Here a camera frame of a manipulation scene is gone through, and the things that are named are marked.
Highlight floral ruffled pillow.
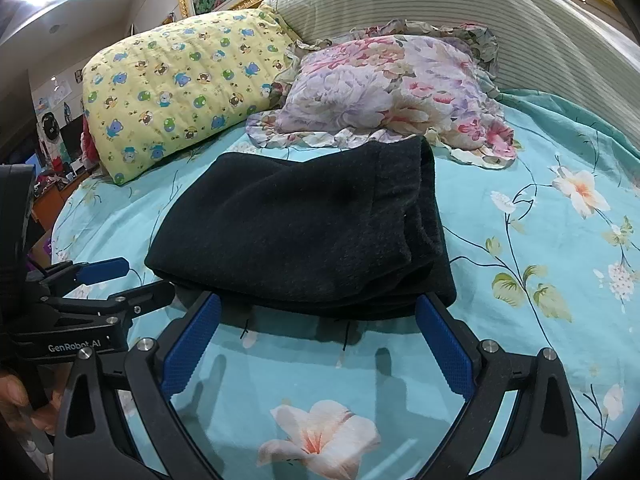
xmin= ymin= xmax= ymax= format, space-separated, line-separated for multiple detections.
xmin=246 ymin=19 xmax=521 ymax=170

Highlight turquoise floral bed sheet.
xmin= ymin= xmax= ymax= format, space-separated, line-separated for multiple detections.
xmin=50 ymin=87 xmax=640 ymax=480

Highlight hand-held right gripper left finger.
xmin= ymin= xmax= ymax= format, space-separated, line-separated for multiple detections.
xmin=52 ymin=291 xmax=223 ymax=480

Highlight black monitor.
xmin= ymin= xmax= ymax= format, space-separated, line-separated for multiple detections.
xmin=59 ymin=116 xmax=85 ymax=159

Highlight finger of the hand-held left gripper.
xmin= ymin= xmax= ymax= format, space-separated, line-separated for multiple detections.
xmin=42 ymin=280 xmax=177 ymax=328
xmin=35 ymin=257 xmax=131 ymax=292

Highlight person's left hand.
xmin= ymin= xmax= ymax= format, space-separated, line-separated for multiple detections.
xmin=0 ymin=369 xmax=60 ymax=437

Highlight yellow animal print pillow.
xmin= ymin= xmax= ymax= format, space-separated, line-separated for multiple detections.
xmin=81 ymin=7 xmax=297 ymax=186

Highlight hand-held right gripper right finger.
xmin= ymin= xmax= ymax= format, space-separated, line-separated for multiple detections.
xmin=415 ymin=292 xmax=583 ymax=480

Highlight black pants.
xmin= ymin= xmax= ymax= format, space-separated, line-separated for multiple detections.
xmin=144 ymin=136 xmax=458 ymax=322

